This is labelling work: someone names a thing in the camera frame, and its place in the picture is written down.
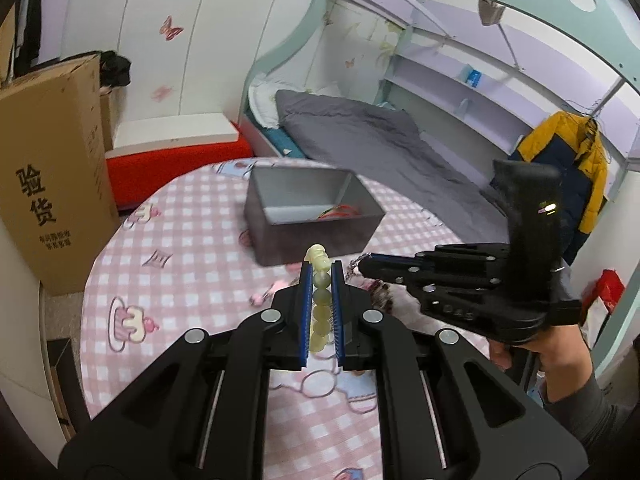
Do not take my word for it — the large cardboard box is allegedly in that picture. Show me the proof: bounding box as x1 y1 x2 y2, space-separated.
0 55 119 295

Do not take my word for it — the grey duvet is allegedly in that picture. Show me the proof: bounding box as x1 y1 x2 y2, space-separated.
274 90 508 243

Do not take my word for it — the blue box on shelf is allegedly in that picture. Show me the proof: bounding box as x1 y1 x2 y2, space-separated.
465 70 482 88

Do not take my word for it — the white pillow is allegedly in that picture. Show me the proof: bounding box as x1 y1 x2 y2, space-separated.
247 73 343 129

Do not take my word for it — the yellow navy jacket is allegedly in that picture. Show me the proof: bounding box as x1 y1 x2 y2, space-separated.
509 112 608 263

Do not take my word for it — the red bag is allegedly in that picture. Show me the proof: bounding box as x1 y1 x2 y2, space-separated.
580 269 625 350

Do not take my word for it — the person's right hand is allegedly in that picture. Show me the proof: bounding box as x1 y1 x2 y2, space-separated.
488 325 593 388

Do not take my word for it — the teal bed sheet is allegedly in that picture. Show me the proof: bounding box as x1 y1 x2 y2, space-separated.
262 128 306 159

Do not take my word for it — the grey metal tin box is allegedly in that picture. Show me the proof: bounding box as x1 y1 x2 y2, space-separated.
244 166 385 266

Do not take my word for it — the silver chain necklace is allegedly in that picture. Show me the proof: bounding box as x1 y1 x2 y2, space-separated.
342 253 374 281

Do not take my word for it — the white board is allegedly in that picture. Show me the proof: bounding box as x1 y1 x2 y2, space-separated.
105 113 239 159

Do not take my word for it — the pale green bead bracelet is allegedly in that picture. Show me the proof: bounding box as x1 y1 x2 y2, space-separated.
304 242 334 354

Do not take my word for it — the red gold knot charm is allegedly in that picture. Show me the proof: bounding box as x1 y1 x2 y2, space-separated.
317 204 360 221

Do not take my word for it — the person's right forearm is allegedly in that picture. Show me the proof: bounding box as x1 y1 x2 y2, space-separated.
541 374 638 460

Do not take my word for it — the red storage bench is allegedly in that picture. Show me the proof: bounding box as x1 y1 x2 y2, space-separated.
106 134 254 210

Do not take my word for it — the dark red bead bracelet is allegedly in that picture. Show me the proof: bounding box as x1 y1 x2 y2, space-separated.
366 278 402 313

